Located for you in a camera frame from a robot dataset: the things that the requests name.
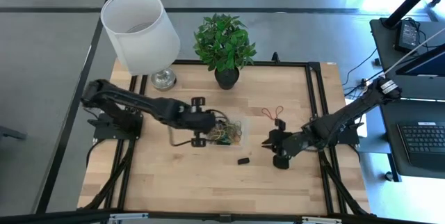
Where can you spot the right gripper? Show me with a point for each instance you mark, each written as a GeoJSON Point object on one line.
{"type": "Point", "coordinates": [295, 142]}

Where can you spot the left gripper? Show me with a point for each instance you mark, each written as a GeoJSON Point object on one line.
{"type": "Point", "coordinates": [189, 118]}

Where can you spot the yellow rubber band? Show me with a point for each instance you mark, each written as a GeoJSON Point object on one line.
{"type": "Point", "coordinates": [219, 133]}

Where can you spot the red rubber band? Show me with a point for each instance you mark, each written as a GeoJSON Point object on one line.
{"type": "Point", "coordinates": [274, 117]}

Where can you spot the green rubber band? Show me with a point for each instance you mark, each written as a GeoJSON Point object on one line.
{"type": "Point", "coordinates": [227, 140]}

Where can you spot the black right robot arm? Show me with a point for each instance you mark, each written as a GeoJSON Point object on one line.
{"type": "Point", "coordinates": [347, 114]}

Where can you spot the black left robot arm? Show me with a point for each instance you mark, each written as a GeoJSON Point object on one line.
{"type": "Point", "coordinates": [139, 103]}

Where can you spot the clear plastic bin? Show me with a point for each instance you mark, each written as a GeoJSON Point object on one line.
{"type": "Point", "coordinates": [245, 130]}

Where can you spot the wide black rubber band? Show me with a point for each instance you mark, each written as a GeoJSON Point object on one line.
{"type": "Point", "coordinates": [243, 161]}

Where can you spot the green potted plant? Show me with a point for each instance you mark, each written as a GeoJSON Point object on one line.
{"type": "Point", "coordinates": [224, 43]}

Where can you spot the white paper sheet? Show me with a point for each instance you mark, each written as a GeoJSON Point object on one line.
{"type": "Point", "coordinates": [364, 131]}

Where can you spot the small black clamp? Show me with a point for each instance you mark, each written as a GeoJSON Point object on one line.
{"type": "Point", "coordinates": [275, 57]}

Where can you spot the white shade silver table lamp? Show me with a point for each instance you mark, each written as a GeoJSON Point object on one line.
{"type": "Point", "coordinates": [139, 43]}

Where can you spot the white power strip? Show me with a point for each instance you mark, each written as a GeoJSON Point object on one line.
{"type": "Point", "coordinates": [365, 84]}

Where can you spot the black desk caster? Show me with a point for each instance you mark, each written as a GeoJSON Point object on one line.
{"type": "Point", "coordinates": [389, 176]}

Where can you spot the black side desk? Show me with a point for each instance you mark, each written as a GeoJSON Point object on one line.
{"type": "Point", "coordinates": [386, 60]}

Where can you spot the black keyboard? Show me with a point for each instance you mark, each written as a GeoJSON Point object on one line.
{"type": "Point", "coordinates": [424, 140]}

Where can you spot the thin white rod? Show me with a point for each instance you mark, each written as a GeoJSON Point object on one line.
{"type": "Point", "coordinates": [410, 53]}

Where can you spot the black power adapter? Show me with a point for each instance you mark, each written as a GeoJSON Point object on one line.
{"type": "Point", "coordinates": [407, 36]}

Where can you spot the dark laptop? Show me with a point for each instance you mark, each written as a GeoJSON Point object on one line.
{"type": "Point", "coordinates": [427, 64]}

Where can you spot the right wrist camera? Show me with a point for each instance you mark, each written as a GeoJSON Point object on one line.
{"type": "Point", "coordinates": [273, 142]}

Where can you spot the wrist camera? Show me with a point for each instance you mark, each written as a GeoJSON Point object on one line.
{"type": "Point", "coordinates": [210, 121]}
{"type": "Point", "coordinates": [273, 142]}

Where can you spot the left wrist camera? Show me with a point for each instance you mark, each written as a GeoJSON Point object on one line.
{"type": "Point", "coordinates": [210, 121]}

